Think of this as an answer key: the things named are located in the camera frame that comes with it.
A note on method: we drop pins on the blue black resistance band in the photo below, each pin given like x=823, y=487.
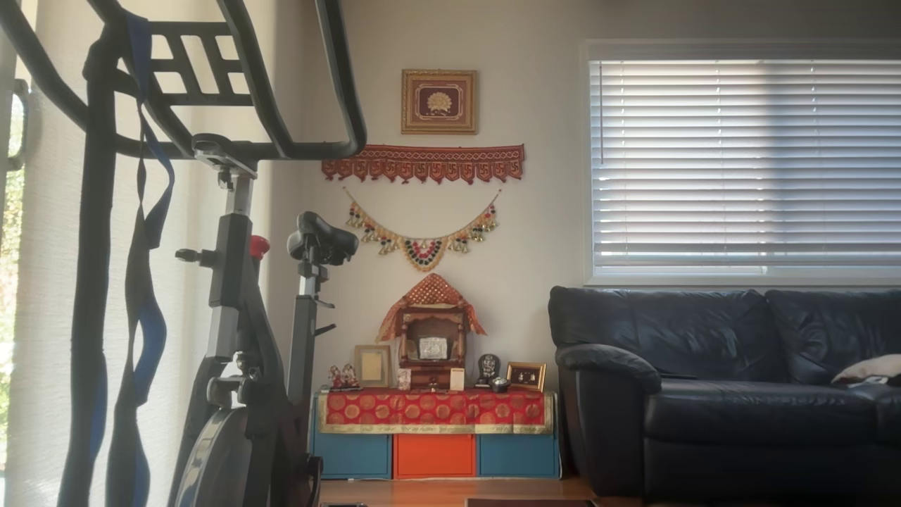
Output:
x=141, y=317

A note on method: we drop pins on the white cushion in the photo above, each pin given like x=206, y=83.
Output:
x=873, y=367

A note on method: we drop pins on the gold framed wall picture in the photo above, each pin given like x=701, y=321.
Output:
x=439, y=102

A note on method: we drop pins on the blue storage bin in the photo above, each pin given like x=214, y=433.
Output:
x=517, y=456
x=352, y=456

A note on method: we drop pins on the beaded wall garland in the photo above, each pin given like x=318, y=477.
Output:
x=422, y=252

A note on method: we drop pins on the dark idol plaque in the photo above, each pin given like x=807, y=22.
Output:
x=487, y=367

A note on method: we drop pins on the white window blinds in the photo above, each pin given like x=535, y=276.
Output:
x=739, y=169

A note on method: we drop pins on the red embroidered wall valance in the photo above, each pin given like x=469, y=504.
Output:
x=422, y=162

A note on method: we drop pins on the silver shrine plaque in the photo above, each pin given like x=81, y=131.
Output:
x=433, y=347

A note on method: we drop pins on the black leather sofa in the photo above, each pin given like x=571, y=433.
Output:
x=704, y=415

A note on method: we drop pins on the orange storage bin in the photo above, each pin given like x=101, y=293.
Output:
x=434, y=456

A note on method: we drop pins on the white window frame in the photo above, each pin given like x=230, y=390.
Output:
x=586, y=176

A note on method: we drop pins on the red gold table runner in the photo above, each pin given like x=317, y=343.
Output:
x=433, y=410

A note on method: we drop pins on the white sheer curtain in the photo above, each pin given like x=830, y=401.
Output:
x=49, y=317

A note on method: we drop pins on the black grey exercise bike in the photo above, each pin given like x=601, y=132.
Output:
x=232, y=282

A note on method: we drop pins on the dark floor rug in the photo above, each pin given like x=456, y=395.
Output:
x=528, y=503

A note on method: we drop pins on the small white picture card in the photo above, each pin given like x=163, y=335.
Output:
x=457, y=379
x=403, y=379

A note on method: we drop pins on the small black bowl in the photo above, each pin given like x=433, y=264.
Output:
x=499, y=385

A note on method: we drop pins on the beige photo frame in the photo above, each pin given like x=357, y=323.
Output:
x=372, y=366

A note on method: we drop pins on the red gold shrine cloth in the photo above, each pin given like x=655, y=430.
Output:
x=431, y=290

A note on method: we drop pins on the gold photo frame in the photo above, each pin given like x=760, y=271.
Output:
x=526, y=376

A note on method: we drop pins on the small wooden shrine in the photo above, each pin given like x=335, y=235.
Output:
x=431, y=377

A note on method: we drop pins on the colourful deity figurines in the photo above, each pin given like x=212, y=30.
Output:
x=343, y=378

